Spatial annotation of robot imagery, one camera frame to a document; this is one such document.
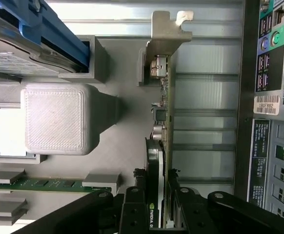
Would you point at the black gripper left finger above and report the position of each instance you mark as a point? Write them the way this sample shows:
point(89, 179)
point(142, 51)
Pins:
point(95, 212)

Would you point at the black rating label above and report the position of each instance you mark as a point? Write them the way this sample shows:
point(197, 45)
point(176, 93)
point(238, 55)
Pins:
point(259, 165)

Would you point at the blue disk carrier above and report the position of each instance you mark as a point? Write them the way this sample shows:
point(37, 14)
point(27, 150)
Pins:
point(54, 26)

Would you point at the silver hard disk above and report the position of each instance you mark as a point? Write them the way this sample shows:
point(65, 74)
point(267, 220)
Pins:
point(5, 61)

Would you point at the open black PC case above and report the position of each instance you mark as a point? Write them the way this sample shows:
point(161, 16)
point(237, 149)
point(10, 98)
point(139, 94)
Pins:
point(244, 73)

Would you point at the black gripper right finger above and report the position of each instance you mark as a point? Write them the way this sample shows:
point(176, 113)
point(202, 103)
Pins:
point(229, 212)

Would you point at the green RAM stick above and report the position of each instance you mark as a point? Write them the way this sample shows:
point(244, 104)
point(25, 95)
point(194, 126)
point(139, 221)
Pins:
point(46, 182)

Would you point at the grey 3D-printed parts rack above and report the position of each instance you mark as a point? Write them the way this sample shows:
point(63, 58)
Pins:
point(129, 122)

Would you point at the white barcode sticker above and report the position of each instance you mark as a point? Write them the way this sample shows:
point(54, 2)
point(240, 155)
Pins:
point(266, 104)

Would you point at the CPU with silver lid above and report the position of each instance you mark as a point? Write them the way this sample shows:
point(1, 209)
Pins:
point(5, 134)

